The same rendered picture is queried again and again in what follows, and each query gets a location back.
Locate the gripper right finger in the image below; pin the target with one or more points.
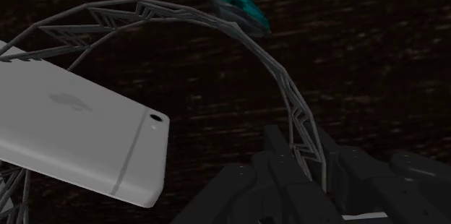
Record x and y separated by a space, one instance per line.
380 188

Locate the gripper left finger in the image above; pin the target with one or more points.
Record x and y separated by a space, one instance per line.
267 195

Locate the teal crumpled object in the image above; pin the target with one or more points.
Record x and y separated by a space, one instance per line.
248 9

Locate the silver smartphone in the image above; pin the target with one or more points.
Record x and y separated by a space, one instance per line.
70 128

